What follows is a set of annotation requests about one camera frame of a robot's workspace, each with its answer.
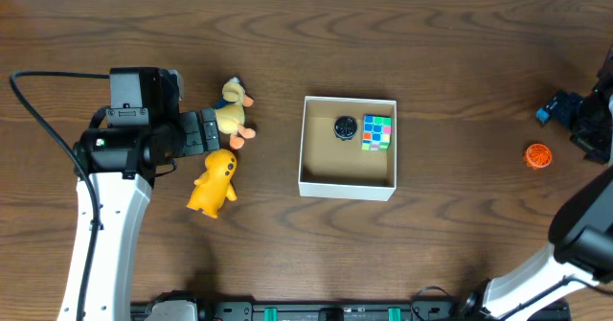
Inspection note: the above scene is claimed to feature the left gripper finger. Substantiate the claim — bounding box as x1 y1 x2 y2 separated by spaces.
200 107 221 152
179 112 205 157

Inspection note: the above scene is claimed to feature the plush yellow duck toy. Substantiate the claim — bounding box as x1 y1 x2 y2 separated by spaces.
215 77 256 149

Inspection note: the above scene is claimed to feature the yellow dog figure toy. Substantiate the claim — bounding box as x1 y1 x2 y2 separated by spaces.
187 149 238 218

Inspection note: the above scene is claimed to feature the orange round disc toy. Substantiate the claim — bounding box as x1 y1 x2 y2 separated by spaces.
523 143 553 170

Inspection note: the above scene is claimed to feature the black round disc toy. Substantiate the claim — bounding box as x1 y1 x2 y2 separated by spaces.
333 116 358 141

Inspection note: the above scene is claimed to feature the multicolour puzzle cube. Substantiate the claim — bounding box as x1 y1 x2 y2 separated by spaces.
361 115 393 151

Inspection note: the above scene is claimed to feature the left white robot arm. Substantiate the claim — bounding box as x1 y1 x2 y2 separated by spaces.
58 67 221 320

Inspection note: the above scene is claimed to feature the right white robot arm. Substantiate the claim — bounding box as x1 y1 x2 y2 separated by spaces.
460 55 612 320

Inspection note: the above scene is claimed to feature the white cardboard box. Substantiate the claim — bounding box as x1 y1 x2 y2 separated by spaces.
298 96 397 201

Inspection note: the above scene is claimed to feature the left black cable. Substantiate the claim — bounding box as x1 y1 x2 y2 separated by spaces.
8 70 111 321

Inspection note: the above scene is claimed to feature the black cable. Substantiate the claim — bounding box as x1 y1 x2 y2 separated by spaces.
410 285 613 321
8 70 111 321

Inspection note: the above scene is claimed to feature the right black cable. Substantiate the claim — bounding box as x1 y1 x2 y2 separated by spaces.
410 285 613 321

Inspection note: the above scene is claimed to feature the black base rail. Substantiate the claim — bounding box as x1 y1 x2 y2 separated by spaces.
129 297 572 321

